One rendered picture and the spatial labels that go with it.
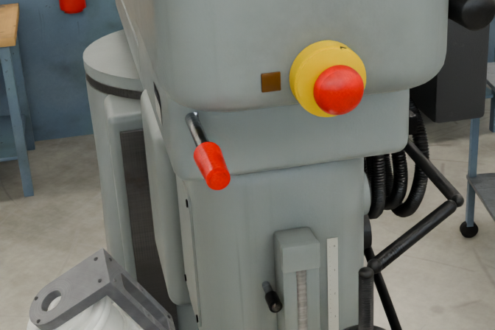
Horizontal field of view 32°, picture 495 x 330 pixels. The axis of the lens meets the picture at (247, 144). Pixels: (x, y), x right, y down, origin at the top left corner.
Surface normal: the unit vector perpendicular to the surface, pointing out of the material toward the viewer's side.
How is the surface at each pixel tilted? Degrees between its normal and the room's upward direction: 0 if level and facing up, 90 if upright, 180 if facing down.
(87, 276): 32
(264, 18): 90
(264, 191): 90
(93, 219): 0
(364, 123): 90
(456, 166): 0
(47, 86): 90
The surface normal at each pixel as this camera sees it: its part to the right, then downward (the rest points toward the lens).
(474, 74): 0.22, 0.37
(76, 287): -0.49, -0.65
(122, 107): -0.05, -0.92
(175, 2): -0.62, 0.34
